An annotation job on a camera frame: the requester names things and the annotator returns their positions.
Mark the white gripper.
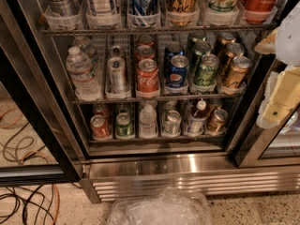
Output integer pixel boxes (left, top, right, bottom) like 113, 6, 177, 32
254, 2, 300, 129

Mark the red coke can top shelf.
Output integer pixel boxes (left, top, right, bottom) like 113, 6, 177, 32
244, 0, 277, 24

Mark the front gold can middle shelf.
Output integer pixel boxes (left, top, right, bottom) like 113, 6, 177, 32
221, 56, 252, 89

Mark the gold can shelf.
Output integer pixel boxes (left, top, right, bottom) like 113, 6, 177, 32
207, 109, 228, 132
221, 56, 252, 89

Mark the front green can middle shelf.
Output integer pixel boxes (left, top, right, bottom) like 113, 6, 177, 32
193, 53, 219, 86

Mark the green can shelf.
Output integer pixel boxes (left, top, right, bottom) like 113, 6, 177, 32
116, 112, 133, 138
193, 53, 219, 86

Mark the right glass fridge door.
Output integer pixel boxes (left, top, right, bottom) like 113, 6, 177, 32
227, 56, 300, 168

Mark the glass fridge door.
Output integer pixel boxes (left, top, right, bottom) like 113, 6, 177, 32
0, 0, 83, 186
227, 56, 300, 168

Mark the gold can bottom shelf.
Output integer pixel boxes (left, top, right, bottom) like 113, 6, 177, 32
207, 109, 228, 132

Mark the white cap bottle bottom shelf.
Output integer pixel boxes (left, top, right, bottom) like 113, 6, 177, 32
187, 100, 207, 133

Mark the front blue pepsi can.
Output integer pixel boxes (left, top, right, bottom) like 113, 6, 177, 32
167, 54, 188, 88

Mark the blue pepsi can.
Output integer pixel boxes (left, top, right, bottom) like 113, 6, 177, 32
167, 54, 188, 88
164, 41, 185, 63

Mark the gold La Croix can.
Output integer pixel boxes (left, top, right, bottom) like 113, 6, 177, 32
166, 0, 197, 26

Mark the silver can bottom shelf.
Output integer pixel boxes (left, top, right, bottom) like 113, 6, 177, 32
163, 110, 181, 135

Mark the front red coke can middle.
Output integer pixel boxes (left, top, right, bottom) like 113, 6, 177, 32
137, 59, 158, 93

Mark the water bottle bottom shelf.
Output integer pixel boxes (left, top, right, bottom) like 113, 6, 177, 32
140, 104, 157, 138

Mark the blue white can top shelf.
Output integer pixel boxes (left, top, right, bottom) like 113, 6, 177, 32
130, 0, 158, 27

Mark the front silver can middle shelf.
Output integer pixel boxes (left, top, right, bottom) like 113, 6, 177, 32
108, 57, 128, 94

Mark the green can bottom shelf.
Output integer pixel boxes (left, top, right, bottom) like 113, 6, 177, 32
116, 112, 133, 138

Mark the red can bottom shelf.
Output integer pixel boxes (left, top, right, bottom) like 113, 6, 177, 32
90, 114, 111, 139

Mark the stainless fridge base grille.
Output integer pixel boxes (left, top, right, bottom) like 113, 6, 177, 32
80, 154, 300, 203

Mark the left glass fridge door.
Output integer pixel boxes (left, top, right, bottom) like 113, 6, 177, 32
0, 0, 83, 186

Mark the clear plastic bag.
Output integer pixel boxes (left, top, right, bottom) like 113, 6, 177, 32
107, 187, 213, 225

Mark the front clear water bottle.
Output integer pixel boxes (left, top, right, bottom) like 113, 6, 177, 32
66, 47, 101, 101

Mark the clear water bottle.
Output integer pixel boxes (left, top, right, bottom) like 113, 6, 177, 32
73, 36, 98, 68
66, 47, 101, 101

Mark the rear clear water bottle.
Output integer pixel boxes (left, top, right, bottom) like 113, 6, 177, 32
73, 36, 98, 68

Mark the orange cable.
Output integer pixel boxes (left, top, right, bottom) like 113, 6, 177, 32
0, 107, 61, 225

